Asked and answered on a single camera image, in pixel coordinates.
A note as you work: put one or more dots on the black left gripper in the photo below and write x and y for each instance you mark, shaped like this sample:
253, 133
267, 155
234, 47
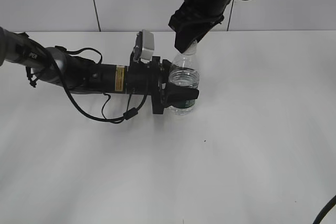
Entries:
147, 79

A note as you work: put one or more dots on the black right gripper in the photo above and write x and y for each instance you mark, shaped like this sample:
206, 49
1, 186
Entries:
194, 19

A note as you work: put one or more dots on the clear green-label water bottle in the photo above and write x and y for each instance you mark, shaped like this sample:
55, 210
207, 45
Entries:
184, 72

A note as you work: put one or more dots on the white green bottle cap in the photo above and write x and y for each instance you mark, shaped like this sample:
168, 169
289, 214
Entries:
192, 49

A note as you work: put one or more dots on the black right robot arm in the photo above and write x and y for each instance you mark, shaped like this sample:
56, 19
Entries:
194, 19

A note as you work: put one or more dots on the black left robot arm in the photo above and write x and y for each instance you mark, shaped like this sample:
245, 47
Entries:
64, 68

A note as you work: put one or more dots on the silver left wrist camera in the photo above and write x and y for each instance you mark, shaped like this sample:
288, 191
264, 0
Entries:
144, 46

